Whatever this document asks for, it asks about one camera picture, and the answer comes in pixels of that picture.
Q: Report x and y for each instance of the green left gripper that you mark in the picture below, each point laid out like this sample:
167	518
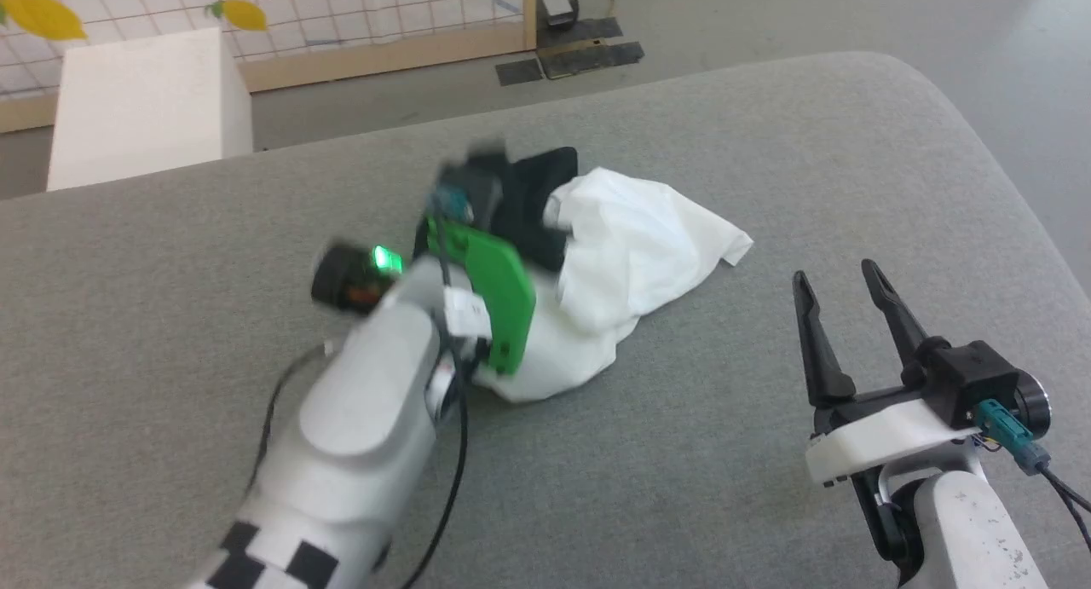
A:
490	282

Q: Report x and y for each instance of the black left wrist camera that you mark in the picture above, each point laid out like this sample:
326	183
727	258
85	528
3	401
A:
473	184

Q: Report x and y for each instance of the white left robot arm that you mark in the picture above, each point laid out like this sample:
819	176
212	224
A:
358	418

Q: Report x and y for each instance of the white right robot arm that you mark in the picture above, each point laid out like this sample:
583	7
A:
972	529

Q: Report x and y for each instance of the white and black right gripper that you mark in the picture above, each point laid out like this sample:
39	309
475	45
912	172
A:
886	435

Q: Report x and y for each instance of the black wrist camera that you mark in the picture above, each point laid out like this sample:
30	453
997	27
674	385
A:
473	184
976	376

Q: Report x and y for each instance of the lemon print partition panel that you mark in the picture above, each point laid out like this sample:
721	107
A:
341	18

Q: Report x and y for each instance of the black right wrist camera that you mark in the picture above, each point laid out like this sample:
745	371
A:
976	376

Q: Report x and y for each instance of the white box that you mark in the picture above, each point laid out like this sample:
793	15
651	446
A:
145	103

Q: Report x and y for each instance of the white garment with black sleeve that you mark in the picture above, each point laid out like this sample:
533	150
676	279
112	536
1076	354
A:
631	231

